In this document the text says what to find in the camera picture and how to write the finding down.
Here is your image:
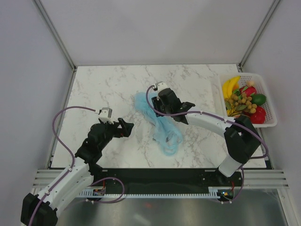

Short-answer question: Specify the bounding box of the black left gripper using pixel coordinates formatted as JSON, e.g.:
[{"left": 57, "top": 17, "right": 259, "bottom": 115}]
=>
[{"left": 99, "top": 118, "right": 133, "bottom": 150}]

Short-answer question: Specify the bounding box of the light blue plastic bag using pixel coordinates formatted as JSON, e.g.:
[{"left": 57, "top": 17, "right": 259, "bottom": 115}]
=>
[{"left": 135, "top": 92, "right": 183, "bottom": 156}]

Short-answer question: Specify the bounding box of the yellow fake banana bunch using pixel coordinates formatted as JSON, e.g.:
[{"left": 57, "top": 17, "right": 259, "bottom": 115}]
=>
[{"left": 222, "top": 76, "right": 240, "bottom": 99}]

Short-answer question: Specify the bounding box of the brown fake longan bunch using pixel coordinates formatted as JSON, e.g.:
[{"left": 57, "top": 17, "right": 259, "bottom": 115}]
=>
[{"left": 224, "top": 93, "right": 257, "bottom": 116}]

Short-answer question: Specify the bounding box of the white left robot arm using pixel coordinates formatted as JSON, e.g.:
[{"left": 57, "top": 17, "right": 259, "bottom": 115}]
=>
[{"left": 21, "top": 118, "right": 134, "bottom": 226}]

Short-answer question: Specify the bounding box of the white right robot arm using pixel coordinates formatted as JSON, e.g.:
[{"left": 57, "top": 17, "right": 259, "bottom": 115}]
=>
[{"left": 146, "top": 82, "right": 263, "bottom": 186}]

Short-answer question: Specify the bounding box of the red fake dragon fruit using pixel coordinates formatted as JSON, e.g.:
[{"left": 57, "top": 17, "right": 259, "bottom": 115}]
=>
[{"left": 238, "top": 86, "right": 257, "bottom": 99}]

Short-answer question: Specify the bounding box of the green fake mango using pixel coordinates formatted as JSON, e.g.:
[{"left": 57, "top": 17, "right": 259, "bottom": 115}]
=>
[{"left": 251, "top": 94, "right": 267, "bottom": 106}]

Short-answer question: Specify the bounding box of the red fake apple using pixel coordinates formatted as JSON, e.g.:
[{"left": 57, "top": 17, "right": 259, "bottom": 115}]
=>
[{"left": 250, "top": 106, "right": 266, "bottom": 124}]

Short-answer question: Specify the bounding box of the white plastic fruit basket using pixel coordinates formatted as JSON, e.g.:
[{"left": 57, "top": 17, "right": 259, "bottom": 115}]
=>
[{"left": 219, "top": 73, "right": 277, "bottom": 128}]

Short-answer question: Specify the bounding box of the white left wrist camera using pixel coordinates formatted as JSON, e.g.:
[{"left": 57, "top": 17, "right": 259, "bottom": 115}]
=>
[{"left": 98, "top": 107, "right": 113, "bottom": 124}]

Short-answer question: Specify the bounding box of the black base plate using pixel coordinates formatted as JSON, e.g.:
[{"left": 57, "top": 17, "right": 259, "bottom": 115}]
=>
[{"left": 94, "top": 168, "right": 242, "bottom": 194}]

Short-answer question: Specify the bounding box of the left aluminium corner post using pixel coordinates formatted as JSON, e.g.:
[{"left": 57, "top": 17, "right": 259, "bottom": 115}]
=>
[{"left": 32, "top": 0, "right": 78, "bottom": 71}]

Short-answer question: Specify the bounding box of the aluminium corner post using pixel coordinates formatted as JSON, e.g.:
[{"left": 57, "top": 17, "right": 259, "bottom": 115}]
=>
[
  {"left": 32, "top": 0, "right": 78, "bottom": 71},
  {"left": 237, "top": 0, "right": 282, "bottom": 73}
]

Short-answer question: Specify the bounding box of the right aluminium corner post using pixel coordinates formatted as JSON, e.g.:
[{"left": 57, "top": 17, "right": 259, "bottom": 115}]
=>
[{"left": 237, "top": 0, "right": 282, "bottom": 73}]

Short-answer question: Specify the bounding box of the aluminium frame rail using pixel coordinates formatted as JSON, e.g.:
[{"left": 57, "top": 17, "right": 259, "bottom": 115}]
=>
[{"left": 33, "top": 169, "right": 289, "bottom": 189}]

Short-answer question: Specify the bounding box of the white slotted cable duct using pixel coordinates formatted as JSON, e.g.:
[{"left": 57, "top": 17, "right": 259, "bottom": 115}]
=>
[{"left": 77, "top": 187, "right": 220, "bottom": 199}]

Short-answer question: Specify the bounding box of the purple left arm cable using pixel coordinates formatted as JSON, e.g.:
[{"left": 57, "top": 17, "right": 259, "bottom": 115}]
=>
[{"left": 28, "top": 106, "right": 125, "bottom": 226}]

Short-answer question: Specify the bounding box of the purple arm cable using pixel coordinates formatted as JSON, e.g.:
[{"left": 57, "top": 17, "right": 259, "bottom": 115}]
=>
[
  {"left": 145, "top": 86, "right": 269, "bottom": 204},
  {"left": 28, "top": 106, "right": 125, "bottom": 226}
]

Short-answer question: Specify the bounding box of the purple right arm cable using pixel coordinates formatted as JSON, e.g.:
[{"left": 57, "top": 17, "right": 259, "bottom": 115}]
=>
[{"left": 145, "top": 86, "right": 269, "bottom": 204}]

